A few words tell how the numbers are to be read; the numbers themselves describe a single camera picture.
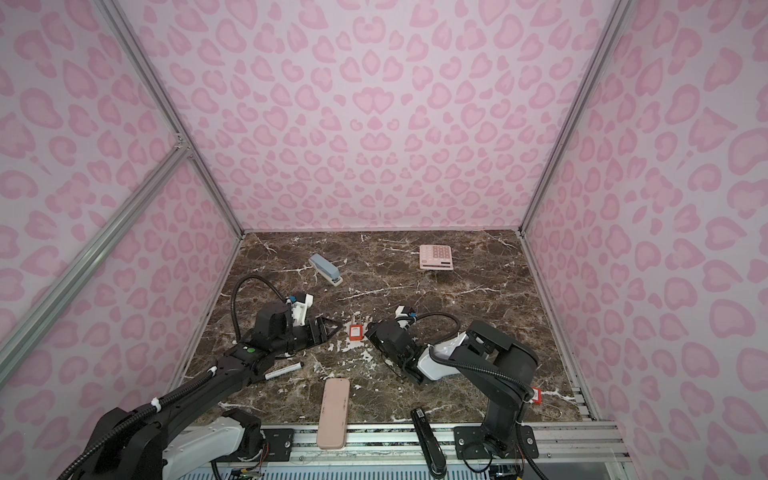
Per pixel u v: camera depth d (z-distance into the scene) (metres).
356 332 0.90
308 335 0.72
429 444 0.73
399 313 0.84
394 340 0.67
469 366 0.48
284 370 0.84
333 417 0.77
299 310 0.77
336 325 0.79
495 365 0.47
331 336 0.75
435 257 1.10
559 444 0.74
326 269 1.03
